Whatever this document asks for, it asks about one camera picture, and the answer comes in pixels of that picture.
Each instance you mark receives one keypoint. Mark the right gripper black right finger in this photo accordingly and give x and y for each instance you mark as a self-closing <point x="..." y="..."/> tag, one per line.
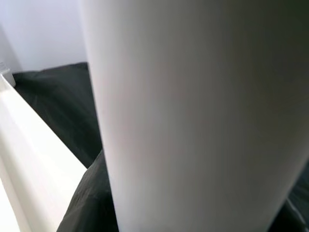
<point x="297" y="207"/>

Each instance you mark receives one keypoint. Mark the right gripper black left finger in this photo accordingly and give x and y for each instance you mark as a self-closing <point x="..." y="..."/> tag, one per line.
<point x="91" y="200"/>

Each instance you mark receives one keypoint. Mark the white plastic table top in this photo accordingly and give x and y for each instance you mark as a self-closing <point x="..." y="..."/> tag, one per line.
<point x="29" y="157"/>

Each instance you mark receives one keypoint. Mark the white plastic table leg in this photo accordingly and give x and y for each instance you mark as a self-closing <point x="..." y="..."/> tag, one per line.
<point x="193" y="108"/>

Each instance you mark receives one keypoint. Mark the black tablecloth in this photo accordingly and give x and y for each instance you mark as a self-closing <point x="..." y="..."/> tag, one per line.
<point x="60" y="101"/>

